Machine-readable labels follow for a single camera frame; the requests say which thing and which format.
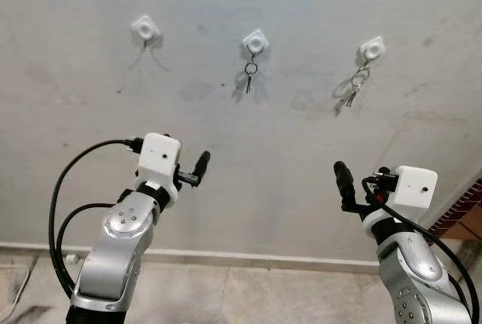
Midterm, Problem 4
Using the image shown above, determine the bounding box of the white hook with key bunch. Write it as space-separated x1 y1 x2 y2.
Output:
358 35 387 63

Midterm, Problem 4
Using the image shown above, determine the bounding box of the white hook with single key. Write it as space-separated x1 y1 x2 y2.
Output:
242 29 270 57

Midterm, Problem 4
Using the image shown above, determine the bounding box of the silver key bunch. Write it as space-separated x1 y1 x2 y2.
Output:
343 66 371 108

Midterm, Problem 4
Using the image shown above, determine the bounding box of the narrow red brick pillar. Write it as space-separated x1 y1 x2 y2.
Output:
429 179 482 238

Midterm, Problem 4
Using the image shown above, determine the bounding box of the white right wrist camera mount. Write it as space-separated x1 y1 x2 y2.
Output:
364 164 438 236

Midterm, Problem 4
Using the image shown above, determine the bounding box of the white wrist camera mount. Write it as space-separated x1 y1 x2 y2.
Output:
136 133 182 204
364 164 438 236

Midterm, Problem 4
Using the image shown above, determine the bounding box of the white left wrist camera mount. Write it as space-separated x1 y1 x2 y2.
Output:
136 133 182 204

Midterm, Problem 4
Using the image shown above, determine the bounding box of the short black left arm cable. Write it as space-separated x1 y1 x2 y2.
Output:
56 203 115 295

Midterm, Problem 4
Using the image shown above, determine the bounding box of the long black left arm cable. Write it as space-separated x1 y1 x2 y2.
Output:
49 138 144 298

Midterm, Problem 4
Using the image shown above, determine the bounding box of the empty white wall hook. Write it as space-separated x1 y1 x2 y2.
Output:
130 14 162 53

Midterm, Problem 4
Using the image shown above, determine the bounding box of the white floor cable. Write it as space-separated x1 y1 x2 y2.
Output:
0 264 32 321

